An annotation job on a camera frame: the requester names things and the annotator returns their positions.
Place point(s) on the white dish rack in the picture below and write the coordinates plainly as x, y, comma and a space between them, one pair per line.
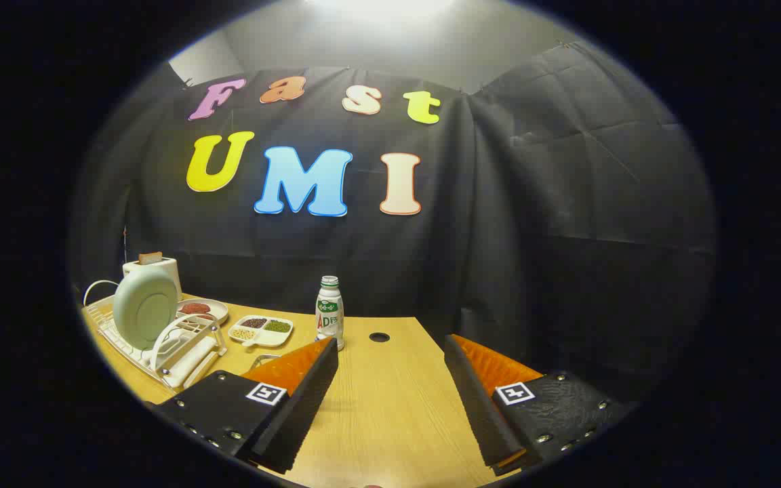
187, 364

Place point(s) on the white drink bottle green label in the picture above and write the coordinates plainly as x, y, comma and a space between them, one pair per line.
329, 305

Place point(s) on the pile of green beans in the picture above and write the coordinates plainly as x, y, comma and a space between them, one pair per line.
278, 326

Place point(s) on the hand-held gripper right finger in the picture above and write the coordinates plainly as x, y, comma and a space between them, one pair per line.
478, 413

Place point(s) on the white toaster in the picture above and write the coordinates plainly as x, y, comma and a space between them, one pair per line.
168, 272

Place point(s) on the small oval white plate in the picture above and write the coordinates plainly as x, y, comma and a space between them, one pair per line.
219, 312

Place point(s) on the pale round plate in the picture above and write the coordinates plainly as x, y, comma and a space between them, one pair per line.
143, 308

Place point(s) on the white divided snack dish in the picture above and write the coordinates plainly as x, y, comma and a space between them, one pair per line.
271, 337

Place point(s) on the black backdrop cloth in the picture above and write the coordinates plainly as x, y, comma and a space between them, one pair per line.
533, 237

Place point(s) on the toasted bread slice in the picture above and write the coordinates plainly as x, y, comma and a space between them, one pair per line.
150, 258

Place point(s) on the red sausage piece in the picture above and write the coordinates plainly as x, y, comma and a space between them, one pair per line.
203, 317
194, 308

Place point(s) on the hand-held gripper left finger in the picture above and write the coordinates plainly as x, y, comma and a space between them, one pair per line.
295, 420

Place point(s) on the pile of yellow soybeans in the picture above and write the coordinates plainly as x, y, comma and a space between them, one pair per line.
244, 333

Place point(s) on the pile of dark red beans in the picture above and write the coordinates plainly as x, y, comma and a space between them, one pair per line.
253, 322

